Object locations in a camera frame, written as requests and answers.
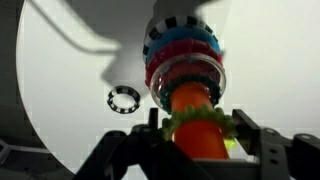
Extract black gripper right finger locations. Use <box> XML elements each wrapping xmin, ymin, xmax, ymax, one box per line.
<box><xmin>232</xmin><ymin>108</ymin><xmax>262</xmax><ymax>158</ymax></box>

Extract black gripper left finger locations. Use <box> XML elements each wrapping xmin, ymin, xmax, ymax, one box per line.
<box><xmin>148</xmin><ymin>107</ymin><xmax>160</xmax><ymax>130</ymax></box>

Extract yellow green bumpy ring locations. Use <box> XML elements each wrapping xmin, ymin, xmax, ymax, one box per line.
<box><xmin>161</xmin><ymin>104</ymin><xmax>239</xmax><ymax>150</ymax></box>

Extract orange cone stand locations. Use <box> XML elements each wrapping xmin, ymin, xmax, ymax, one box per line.
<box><xmin>169</xmin><ymin>81</ymin><xmax>231</xmax><ymax>160</ymax></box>

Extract small black white checkered ring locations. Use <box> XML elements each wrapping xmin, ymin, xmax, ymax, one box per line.
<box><xmin>106</xmin><ymin>85</ymin><xmax>142</xmax><ymax>115</ymax></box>

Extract grey metal frame bars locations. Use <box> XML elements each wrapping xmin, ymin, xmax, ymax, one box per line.
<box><xmin>0</xmin><ymin>139</ymin><xmax>51</xmax><ymax>168</ymax></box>

